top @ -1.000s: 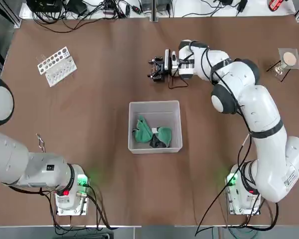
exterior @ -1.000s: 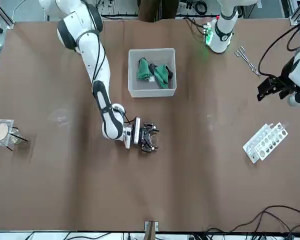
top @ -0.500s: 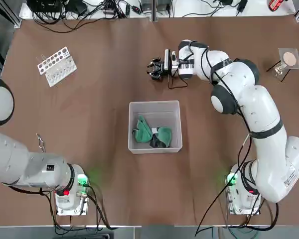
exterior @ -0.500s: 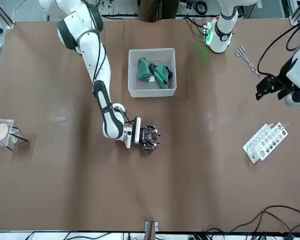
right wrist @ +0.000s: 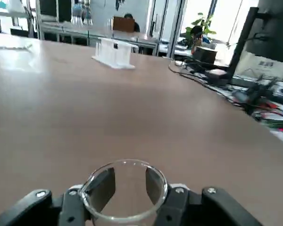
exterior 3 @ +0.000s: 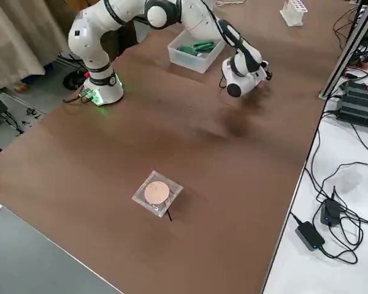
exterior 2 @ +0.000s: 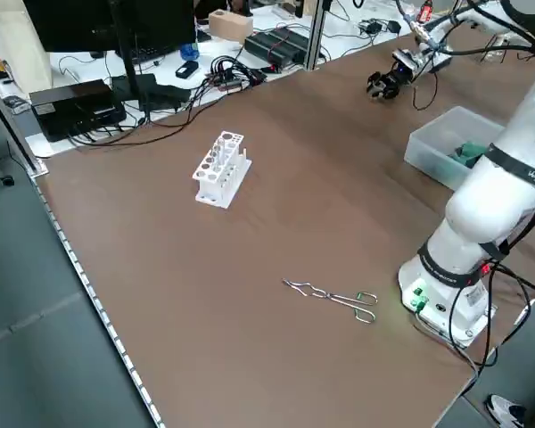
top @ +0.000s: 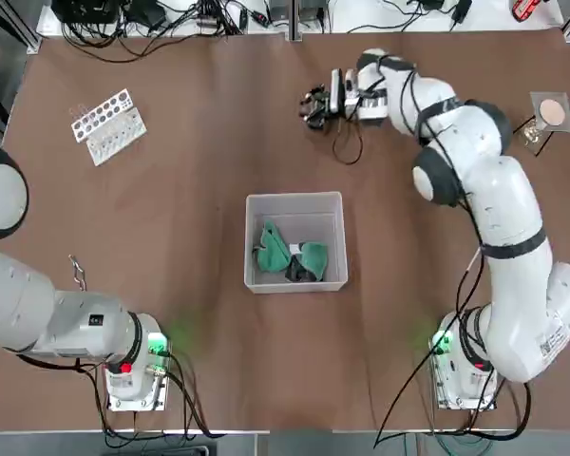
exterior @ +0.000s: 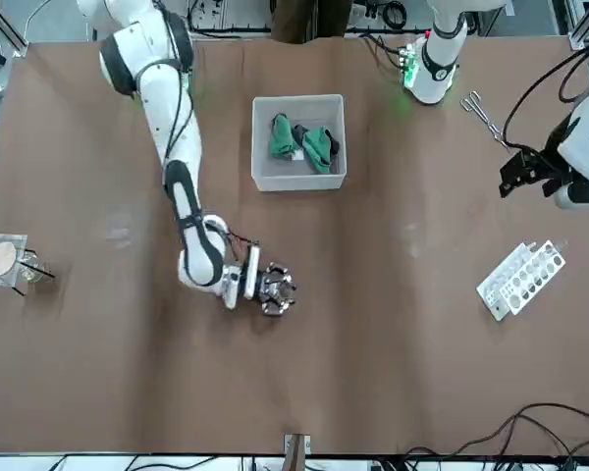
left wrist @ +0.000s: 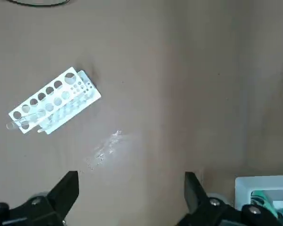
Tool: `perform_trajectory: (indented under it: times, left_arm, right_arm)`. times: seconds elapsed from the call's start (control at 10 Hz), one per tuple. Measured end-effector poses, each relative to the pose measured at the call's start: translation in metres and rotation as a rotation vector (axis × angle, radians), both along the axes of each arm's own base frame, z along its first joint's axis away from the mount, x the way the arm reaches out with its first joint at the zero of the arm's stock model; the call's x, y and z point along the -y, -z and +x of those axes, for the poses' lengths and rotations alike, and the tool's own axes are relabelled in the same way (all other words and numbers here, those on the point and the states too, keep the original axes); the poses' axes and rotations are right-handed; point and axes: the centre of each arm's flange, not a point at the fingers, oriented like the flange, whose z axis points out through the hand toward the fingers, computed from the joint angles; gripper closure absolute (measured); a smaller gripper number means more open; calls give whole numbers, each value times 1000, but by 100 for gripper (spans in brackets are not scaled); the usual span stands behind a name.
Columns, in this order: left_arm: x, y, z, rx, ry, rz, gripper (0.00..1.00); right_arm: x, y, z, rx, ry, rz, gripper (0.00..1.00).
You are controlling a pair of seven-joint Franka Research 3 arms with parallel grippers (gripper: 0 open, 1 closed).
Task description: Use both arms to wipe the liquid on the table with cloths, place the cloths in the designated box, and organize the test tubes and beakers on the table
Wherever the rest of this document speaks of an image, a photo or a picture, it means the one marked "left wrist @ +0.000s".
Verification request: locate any white plastic box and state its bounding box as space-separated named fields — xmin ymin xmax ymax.
xmin=234 ymin=175 xmax=283 ymax=226

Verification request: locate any clear glass test tube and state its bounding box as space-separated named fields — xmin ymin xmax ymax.
xmin=6 ymin=112 xmax=47 ymax=131

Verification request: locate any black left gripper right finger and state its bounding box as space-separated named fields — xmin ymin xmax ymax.
xmin=176 ymin=171 xmax=283 ymax=226

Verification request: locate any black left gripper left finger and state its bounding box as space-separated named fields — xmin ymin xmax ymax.
xmin=0 ymin=171 xmax=80 ymax=226

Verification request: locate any white test tube rack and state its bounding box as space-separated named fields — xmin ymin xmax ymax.
xmin=8 ymin=66 xmax=102 ymax=135

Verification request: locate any black cable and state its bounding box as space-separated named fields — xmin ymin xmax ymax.
xmin=4 ymin=0 xmax=71 ymax=7

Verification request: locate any green microfibre cloth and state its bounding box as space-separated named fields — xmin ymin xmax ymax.
xmin=250 ymin=189 xmax=283 ymax=226

